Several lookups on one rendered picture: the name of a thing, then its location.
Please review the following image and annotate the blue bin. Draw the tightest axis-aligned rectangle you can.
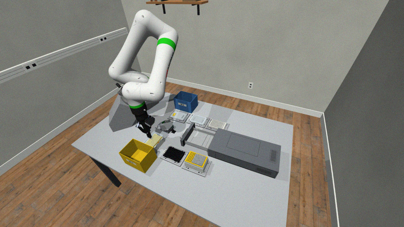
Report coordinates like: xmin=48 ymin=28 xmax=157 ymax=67
xmin=173 ymin=91 xmax=198 ymax=113

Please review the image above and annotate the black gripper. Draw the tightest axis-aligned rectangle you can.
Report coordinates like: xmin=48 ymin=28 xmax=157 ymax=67
xmin=135 ymin=112 xmax=152 ymax=138

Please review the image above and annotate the yellow waste bin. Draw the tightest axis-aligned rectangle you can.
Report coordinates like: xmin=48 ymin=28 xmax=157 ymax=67
xmin=119 ymin=139 xmax=157 ymax=173

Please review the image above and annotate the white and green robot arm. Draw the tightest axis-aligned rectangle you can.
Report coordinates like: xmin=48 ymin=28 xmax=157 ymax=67
xmin=109 ymin=10 xmax=178 ymax=115

